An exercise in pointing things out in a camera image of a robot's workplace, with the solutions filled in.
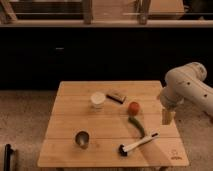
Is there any metal cup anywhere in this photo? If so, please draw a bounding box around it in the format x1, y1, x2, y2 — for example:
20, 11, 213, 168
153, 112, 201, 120
75, 131, 90, 149

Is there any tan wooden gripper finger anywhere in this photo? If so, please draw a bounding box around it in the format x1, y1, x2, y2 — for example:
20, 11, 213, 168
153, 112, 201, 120
162, 109, 176, 125

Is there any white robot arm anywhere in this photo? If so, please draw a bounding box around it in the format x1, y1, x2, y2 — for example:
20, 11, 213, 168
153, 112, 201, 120
159, 62, 213, 125

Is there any black object on floor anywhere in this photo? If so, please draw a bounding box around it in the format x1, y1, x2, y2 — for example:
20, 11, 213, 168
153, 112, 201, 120
3, 144, 14, 171

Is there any wooden table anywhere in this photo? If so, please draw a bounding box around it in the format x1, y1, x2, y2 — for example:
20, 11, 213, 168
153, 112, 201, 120
38, 81, 189, 168

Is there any black rectangular sponge block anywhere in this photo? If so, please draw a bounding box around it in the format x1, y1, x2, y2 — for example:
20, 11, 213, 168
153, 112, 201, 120
106, 91, 126, 104

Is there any wooden shelf rail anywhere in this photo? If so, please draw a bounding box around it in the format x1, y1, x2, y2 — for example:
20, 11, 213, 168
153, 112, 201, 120
0, 0, 213, 29

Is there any white black dish brush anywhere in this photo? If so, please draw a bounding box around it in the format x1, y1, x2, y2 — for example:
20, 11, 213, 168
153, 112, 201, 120
118, 133, 159, 156

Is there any red tomato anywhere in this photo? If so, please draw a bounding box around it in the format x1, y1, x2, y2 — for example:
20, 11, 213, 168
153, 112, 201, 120
128, 102, 140, 116

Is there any green chili pepper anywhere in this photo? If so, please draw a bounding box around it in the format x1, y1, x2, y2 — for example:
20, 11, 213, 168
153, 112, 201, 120
128, 116, 145, 138

